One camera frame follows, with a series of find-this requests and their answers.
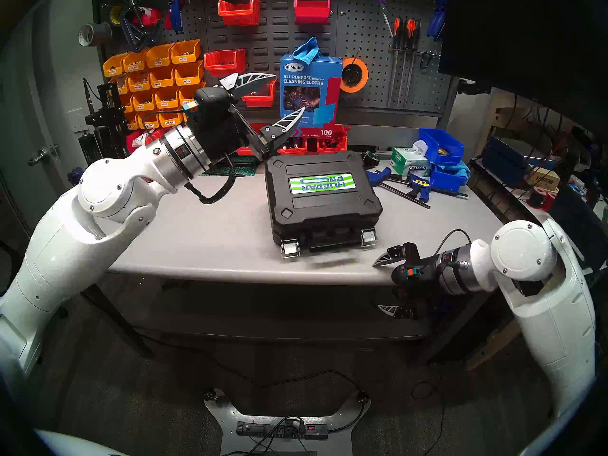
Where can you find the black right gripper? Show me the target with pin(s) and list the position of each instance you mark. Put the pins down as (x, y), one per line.
(427, 289)

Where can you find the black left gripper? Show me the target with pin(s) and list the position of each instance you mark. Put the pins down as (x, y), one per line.
(223, 132)

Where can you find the black tool box green sticker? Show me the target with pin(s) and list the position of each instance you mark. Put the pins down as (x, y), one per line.
(323, 208)

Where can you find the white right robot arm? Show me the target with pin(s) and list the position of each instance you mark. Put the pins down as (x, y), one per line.
(522, 251)

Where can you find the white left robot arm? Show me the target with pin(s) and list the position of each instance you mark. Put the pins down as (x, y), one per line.
(57, 255)

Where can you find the blue cleaning cloths box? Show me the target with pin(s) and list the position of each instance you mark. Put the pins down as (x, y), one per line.
(318, 80)

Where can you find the green white wipes box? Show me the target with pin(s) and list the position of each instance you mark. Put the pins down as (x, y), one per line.
(411, 167)

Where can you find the red white hand tool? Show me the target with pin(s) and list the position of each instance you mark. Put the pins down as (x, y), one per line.
(149, 17)

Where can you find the blue storage box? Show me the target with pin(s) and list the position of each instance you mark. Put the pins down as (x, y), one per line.
(503, 160)

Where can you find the brown cardboard box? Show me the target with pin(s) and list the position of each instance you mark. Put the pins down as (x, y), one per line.
(543, 178)

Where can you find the red plastic bin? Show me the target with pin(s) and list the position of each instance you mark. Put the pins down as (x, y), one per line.
(312, 12)
(289, 148)
(261, 100)
(332, 146)
(244, 151)
(223, 65)
(240, 15)
(129, 148)

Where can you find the blue microfiber cloth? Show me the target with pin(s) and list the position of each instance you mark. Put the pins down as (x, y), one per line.
(308, 49)

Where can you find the dark table leg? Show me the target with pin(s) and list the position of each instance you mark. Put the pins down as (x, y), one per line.
(118, 317)
(451, 334)

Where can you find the yellow screw bin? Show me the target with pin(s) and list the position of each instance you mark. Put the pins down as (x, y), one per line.
(189, 77)
(132, 123)
(114, 69)
(121, 85)
(167, 101)
(163, 81)
(127, 104)
(136, 64)
(170, 120)
(160, 60)
(186, 95)
(139, 84)
(185, 56)
(148, 122)
(144, 103)

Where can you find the blue yellow bar clamp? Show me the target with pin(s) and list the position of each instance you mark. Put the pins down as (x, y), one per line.
(418, 184)

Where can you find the orange tape roll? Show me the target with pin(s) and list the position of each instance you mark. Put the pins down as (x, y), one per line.
(365, 75)

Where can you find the blue plastic bin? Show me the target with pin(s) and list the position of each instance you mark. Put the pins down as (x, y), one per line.
(446, 180)

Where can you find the light blue cloth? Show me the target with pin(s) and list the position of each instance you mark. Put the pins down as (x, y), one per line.
(463, 170)

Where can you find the clear bag of parts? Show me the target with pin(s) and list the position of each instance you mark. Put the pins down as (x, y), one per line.
(140, 139)

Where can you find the white tissue wipe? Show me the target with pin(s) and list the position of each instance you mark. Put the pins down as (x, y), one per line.
(420, 148)

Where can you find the orange black screwdriver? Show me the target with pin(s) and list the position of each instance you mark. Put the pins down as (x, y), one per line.
(416, 30)
(408, 30)
(396, 30)

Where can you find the blue plastic object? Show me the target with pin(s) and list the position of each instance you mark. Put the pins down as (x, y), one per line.
(437, 137)

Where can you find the black metal clamp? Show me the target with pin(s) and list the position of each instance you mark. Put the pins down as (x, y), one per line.
(129, 30)

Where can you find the black carabiner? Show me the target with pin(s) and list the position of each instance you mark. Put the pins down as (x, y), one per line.
(420, 61)

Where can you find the yellow tape roll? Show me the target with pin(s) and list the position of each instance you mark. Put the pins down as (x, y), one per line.
(114, 15)

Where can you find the black white equipment case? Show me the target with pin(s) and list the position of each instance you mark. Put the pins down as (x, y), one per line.
(584, 213)

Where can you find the black power strip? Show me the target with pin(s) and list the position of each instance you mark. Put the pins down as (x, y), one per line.
(261, 430)

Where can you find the blue bench vise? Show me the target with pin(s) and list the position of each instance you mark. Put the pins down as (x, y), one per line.
(73, 175)

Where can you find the black monitor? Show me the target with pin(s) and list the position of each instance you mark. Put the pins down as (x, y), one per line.
(522, 42)

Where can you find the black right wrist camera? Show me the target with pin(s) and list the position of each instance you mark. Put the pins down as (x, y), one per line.
(403, 274)

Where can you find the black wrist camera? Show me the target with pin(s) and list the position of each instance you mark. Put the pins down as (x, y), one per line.
(403, 274)
(213, 98)

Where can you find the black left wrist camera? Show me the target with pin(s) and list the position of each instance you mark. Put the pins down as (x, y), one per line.
(213, 98)

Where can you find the dark pegboard wall panel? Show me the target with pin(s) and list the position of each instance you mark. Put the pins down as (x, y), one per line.
(275, 37)

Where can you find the grey duct tape roll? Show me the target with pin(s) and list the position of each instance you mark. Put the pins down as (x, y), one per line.
(99, 32)

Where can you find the white light switch plate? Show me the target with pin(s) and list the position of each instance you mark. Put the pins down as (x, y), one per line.
(76, 121)

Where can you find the black monitor mount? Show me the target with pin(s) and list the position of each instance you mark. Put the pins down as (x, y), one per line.
(475, 87)

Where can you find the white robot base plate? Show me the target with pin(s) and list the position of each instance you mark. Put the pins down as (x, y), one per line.
(228, 426)

